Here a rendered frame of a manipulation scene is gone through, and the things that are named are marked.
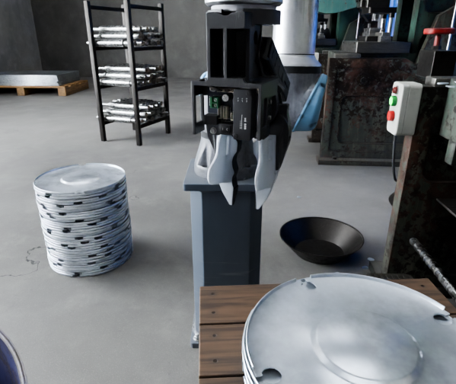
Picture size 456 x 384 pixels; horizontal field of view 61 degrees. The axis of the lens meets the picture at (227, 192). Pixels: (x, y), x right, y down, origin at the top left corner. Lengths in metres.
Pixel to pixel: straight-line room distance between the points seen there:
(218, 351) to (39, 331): 0.74
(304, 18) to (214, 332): 0.57
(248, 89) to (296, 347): 0.31
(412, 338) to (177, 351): 0.66
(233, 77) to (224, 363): 0.36
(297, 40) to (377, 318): 0.51
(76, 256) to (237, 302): 0.81
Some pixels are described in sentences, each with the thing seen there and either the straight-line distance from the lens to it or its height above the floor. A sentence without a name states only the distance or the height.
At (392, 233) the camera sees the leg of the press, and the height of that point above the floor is 0.19.
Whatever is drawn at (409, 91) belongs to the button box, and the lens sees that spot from 1.12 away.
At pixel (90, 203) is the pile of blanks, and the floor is 0.25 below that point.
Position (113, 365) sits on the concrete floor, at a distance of 1.07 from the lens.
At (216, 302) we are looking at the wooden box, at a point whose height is 0.35.
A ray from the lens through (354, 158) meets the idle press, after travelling 2.55.
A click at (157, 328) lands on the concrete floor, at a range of 1.14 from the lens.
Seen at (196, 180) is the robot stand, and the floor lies 0.45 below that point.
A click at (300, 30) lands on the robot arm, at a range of 0.80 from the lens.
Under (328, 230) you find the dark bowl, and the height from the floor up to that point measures 0.03.
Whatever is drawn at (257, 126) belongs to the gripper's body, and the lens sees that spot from 0.37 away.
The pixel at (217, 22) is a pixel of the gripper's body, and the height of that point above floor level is 0.75.
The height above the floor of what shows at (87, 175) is 0.30.
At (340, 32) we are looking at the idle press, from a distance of 4.27.
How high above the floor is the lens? 0.74
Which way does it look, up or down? 22 degrees down
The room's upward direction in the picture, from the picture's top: straight up
